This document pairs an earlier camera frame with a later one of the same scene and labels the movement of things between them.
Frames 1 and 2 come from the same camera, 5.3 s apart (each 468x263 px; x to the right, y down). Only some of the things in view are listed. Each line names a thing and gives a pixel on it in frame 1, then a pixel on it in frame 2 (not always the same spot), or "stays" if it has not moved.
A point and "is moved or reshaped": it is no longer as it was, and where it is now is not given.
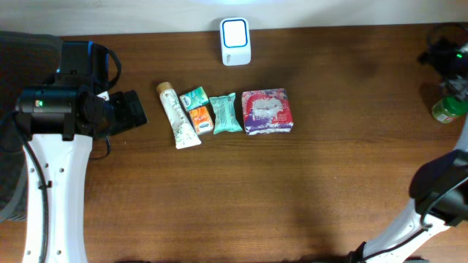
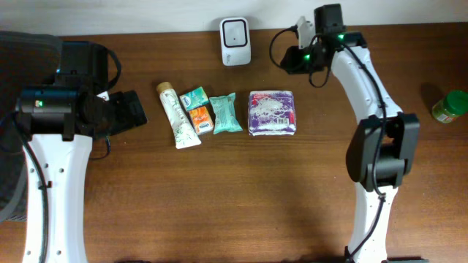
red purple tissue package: [266, 112] is moved or reshaped
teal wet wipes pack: [226, 117] stays
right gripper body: [453, 85] -> [292, 60]
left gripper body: [119, 121] stays
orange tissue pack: [202, 120] stays
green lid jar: [448, 109] stays
